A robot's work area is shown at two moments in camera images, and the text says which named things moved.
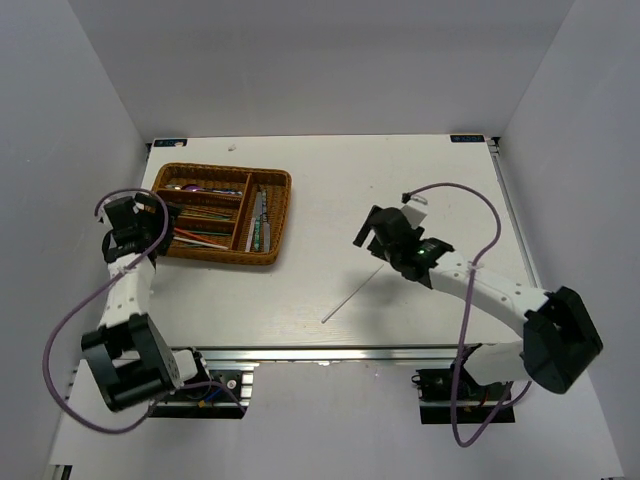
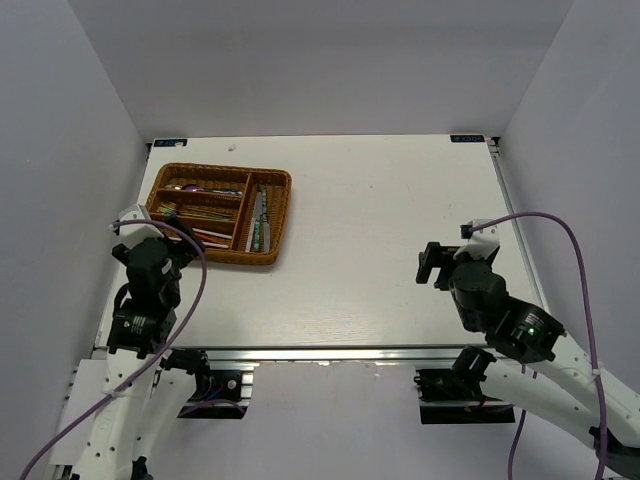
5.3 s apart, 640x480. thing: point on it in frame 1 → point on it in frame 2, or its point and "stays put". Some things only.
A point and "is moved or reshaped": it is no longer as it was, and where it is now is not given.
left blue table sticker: (170, 143) stays put
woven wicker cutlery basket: (228, 213) stays put
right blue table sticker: (467, 139) stays put
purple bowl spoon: (195, 188) stays put
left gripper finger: (173, 212) → (121, 252)
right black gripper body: (381, 253) → (469, 321)
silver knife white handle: (258, 214) stays put
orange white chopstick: (196, 242) is moved or reshaped
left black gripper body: (153, 223) → (174, 295)
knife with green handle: (257, 233) stays put
